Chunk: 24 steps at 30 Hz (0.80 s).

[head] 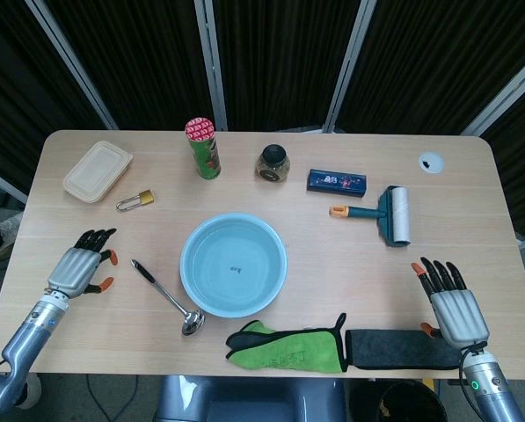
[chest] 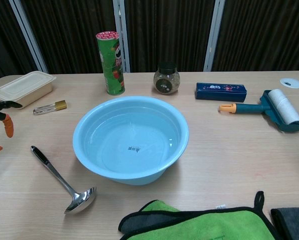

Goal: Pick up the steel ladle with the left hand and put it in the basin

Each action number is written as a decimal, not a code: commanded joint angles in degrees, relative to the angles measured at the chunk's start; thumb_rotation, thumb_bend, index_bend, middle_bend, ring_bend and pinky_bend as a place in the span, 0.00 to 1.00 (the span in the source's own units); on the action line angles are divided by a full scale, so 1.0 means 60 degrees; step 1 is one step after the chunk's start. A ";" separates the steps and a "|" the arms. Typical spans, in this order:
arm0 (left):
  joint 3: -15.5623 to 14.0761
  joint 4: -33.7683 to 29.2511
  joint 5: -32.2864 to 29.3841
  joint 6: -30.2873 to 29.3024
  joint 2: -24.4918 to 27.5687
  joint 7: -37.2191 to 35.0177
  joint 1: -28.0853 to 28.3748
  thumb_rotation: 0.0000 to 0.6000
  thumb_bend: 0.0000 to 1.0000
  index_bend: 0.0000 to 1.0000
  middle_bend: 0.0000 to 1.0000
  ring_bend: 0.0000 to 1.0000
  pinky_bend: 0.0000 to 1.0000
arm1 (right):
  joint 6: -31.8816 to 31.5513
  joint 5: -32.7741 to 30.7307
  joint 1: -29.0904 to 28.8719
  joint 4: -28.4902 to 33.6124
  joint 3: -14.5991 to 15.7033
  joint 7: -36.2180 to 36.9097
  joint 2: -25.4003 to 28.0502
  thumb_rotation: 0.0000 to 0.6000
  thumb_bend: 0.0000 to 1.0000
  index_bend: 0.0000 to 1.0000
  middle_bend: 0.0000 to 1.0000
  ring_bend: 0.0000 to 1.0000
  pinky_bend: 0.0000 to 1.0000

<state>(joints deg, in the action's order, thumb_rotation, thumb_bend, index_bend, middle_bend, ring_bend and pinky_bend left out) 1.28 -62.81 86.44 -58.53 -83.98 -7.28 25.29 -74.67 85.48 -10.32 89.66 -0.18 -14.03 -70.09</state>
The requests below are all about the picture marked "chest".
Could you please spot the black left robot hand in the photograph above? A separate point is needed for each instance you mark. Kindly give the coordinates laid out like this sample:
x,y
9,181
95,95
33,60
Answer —
x,y
6,122

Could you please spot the light blue plastic basin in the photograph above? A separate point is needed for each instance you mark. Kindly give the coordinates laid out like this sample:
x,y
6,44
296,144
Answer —
x,y
130,140

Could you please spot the beige lidded food container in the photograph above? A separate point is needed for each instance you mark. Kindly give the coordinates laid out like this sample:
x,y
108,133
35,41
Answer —
x,y
22,88

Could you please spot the green chips can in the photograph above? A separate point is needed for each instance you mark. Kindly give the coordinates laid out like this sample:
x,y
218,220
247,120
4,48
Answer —
x,y
112,65

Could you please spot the glass spice jar black lid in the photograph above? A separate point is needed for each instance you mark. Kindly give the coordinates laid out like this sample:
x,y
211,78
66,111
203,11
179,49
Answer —
x,y
166,80

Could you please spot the green towel with black trim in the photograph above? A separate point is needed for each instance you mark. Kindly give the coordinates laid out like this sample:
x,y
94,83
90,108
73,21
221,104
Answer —
x,y
196,222

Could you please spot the dark blue rectangular box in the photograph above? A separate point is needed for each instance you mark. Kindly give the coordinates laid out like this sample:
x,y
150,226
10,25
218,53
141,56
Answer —
x,y
220,91

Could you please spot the dark grey cloth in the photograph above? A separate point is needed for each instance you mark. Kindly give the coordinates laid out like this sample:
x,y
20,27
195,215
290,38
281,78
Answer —
x,y
292,222

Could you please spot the grey window frame post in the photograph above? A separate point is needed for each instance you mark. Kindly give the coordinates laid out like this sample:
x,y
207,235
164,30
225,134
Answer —
x,y
213,35
29,37
123,37

